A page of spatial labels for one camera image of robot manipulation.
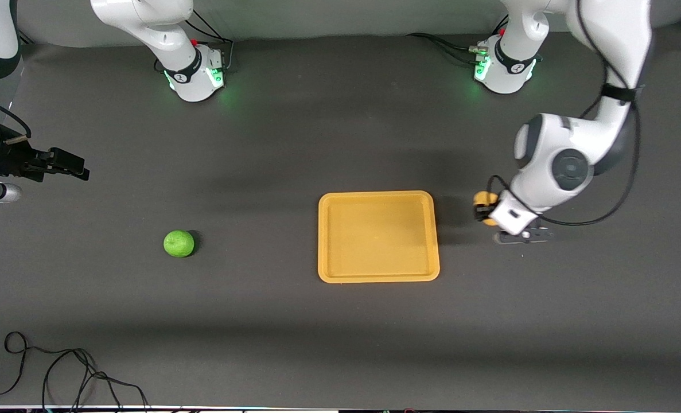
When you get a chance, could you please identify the yellow potato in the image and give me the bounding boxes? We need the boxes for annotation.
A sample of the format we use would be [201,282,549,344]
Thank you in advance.
[473,191,500,227]

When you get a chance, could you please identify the green apple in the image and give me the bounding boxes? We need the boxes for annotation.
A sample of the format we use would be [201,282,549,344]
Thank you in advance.
[164,230,195,258]

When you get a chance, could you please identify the yellow plastic tray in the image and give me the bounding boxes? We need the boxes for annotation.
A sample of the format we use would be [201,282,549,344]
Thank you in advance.
[318,190,441,284]

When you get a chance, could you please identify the dark grey table mat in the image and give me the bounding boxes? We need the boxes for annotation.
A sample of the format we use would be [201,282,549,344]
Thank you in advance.
[0,20,681,409]

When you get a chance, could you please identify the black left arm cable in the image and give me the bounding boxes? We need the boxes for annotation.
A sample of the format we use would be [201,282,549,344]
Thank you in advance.
[487,0,644,228]

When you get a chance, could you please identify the thin black loose cable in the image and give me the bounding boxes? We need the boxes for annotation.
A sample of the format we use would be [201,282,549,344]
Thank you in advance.
[0,332,149,411]

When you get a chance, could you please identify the black left arm base cables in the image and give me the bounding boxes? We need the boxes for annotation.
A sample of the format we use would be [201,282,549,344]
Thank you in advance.
[406,14,510,65]

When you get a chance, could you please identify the black arm base cables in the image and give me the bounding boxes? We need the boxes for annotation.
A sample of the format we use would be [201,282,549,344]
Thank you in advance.
[406,14,510,65]
[185,9,235,72]

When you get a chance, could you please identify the black right arm base cables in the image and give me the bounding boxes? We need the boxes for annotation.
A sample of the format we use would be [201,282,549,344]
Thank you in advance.
[185,9,235,72]

